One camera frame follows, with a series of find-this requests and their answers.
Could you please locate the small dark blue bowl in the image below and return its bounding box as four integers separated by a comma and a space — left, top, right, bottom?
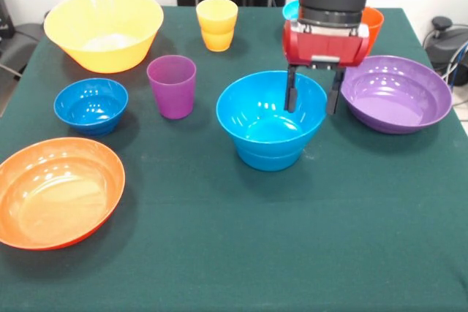
53, 77, 129, 136

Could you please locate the small cyan plastic bowl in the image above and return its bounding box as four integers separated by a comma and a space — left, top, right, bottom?
282, 0, 301, 21

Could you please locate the orange shallow plastic bowl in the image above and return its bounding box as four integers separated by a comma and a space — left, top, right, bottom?
0, 137, 127, 251

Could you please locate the blue cable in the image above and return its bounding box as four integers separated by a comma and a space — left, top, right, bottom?
448, 42, 468, 88

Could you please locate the medium light blue bowl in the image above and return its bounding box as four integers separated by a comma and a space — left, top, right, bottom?
215, 70, 329, 159

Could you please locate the yellow plastic cup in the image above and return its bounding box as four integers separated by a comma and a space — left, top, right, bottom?
195, 0, 239, 35
200, 28, 235, 53

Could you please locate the small light blue bowl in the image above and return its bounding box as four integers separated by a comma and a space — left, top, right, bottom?
236, 147, 306, 172

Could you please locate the dark green tablecloth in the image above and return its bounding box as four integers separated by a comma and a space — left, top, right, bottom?
0, 5, 468, 312

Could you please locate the purple plastic cup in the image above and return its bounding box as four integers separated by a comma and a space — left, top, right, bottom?
146, 54, 197, 120

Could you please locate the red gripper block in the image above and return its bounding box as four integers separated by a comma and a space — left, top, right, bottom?
281, 19, 371, 115

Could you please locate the large purple plastic bowl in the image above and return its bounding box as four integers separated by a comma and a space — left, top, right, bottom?
338, 55, 453, 135

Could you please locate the large yellow plastic bowl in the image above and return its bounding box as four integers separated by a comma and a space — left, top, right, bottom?
43, 0, 165, 74

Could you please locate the orange-red plastic cup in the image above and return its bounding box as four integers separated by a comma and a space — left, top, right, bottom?
360, 6, 385, 58

